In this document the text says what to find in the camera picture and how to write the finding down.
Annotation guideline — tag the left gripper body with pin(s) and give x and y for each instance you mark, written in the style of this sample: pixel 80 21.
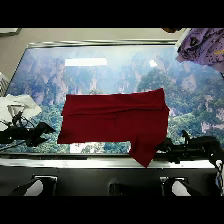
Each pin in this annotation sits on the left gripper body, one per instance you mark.
pixel 37 134

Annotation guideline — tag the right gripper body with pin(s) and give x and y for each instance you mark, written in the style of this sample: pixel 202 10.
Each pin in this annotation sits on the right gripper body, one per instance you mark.
pixel 166 148

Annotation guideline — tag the red garment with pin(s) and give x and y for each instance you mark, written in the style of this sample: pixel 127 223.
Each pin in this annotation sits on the red garment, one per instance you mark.
pixel 113 116

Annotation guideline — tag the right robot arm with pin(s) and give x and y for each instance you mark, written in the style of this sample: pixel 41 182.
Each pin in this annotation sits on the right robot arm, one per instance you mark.
pixel 200 146

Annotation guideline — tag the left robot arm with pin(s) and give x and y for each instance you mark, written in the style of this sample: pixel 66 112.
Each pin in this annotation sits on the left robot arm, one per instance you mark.
pixel 13 135

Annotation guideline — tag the white garment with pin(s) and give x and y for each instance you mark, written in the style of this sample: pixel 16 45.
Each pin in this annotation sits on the white garment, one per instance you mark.
pixel 23 103

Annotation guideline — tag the purple printed garment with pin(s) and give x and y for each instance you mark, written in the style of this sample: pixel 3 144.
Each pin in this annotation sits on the purple printed garment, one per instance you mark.
pixel 203 46

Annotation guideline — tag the silver frame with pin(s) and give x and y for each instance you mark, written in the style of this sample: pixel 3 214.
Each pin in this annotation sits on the silver frame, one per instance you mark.
pixel 83 163

